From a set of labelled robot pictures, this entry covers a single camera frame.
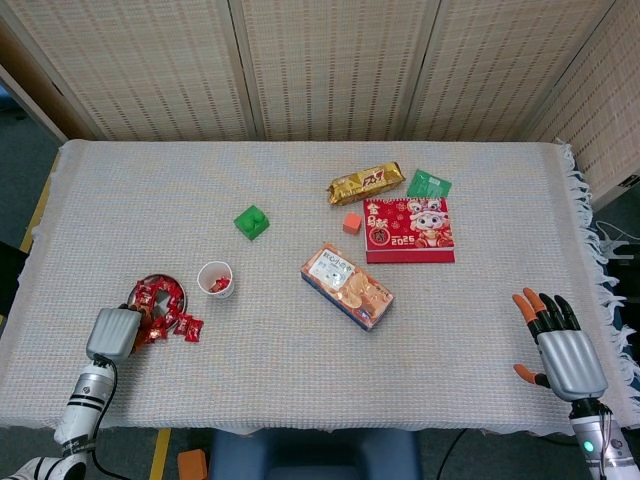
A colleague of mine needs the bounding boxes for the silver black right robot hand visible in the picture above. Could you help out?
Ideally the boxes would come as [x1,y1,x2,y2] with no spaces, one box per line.
[512,287,609,401]

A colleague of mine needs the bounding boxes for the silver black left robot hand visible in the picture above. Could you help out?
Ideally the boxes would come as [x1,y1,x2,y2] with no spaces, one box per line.
[85,302,151,362]

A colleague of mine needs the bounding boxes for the round silver metal plate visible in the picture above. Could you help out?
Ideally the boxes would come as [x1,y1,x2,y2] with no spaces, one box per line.
[125,273,187,334]

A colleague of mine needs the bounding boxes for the white paper cup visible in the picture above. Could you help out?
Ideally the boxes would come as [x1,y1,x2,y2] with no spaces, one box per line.
[196,260,235,300]

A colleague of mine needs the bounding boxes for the orange foam block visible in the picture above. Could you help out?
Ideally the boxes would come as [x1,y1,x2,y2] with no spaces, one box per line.
[177,448,209,480]

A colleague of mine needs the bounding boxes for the green toy building brick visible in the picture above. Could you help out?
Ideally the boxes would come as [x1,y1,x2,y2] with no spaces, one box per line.
[233,203,271,242]

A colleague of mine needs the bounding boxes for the white woven tablecloth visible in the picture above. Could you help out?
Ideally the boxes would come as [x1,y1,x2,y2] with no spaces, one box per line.
[0,138,640,437]

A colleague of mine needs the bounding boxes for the red desk calendar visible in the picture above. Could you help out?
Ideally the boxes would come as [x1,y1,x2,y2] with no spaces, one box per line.
[362,196,457,265]

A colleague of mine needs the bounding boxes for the green foil sachet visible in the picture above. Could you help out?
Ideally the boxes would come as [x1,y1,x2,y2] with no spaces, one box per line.
[405,168,453,200]

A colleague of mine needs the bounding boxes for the blue padded seat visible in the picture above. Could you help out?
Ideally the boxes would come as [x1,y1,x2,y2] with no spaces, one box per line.
[207,427,424,480]

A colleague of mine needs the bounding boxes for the orange blue cookie box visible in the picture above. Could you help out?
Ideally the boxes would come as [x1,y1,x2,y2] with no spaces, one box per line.
[300,242,396,334]

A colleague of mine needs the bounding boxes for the woven folding screen panel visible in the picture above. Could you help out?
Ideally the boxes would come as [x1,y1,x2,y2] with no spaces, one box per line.
[229,0,441,142]
[0,0,256,142]
[524,0,640,211]
[402,0,619,142]

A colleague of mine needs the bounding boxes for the gold biscuit packet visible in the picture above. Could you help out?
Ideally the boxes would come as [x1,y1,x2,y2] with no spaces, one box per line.
[326,160,405,206]

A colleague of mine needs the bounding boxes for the black cable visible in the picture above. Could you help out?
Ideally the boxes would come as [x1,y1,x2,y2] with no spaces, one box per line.
[437,428,469,480]

